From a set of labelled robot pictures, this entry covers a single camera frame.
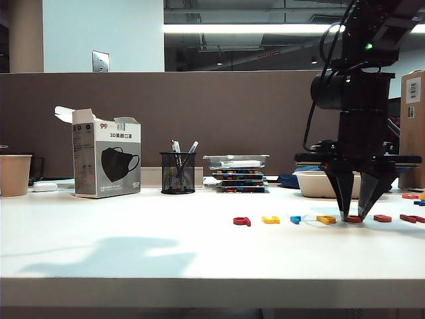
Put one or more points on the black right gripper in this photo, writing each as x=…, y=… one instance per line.
x=363, y=133

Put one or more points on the yellow letter p magnet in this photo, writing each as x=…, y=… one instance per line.
x=323, y=219

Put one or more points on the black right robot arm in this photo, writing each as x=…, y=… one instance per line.
x=365, y=89

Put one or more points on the yellow letter u magnet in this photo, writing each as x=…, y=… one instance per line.
x=265, y=219

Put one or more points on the red letter q magnet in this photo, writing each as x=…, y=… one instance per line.
x=239, y=221

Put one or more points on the black office chair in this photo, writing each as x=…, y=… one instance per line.
x=394, y=104

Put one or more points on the flat magnet letter pack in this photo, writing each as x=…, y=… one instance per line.
x=242, y=190
x=242, y=183
x=239, y=173

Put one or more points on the dark red letter h magnet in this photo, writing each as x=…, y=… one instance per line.
x=408, y=217

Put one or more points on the blue letter r magnet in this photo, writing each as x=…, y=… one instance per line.
x=293, y=219

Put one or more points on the red plaid garment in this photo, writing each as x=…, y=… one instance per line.
x=394, y=123

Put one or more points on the clear plastic package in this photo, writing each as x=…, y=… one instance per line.
x=232, y=163

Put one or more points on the blue letter y magnet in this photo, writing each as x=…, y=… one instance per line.
x=419, y=203

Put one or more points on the brown paper cup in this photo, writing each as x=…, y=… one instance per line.
x=15, y=176

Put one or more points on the silver wall plate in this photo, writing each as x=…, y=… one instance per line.
x=100, y=62

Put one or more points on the orange letter c magnet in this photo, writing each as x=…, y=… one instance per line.
x=353, y=219

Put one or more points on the brown cardboard box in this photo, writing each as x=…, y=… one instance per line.
x=413, y=133

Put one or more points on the orange letter n magnet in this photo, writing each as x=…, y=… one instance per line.
x=410, y=196

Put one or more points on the brown desk partition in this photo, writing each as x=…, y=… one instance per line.
x=199, y=109

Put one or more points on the black mesh pen holder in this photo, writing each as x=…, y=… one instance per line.
x=178, y=176

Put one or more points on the orange letter s magnet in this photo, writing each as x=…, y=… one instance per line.
x=382, y=218

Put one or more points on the white earbud case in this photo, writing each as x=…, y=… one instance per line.
x=44, y=187

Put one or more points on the beige pulp tray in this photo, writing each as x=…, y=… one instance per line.
x=315, y=186

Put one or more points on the grey face mask box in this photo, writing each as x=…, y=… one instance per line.
x=116, y=159

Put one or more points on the black white pen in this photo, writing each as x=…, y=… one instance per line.
x=175, y=146
x=194, y=147

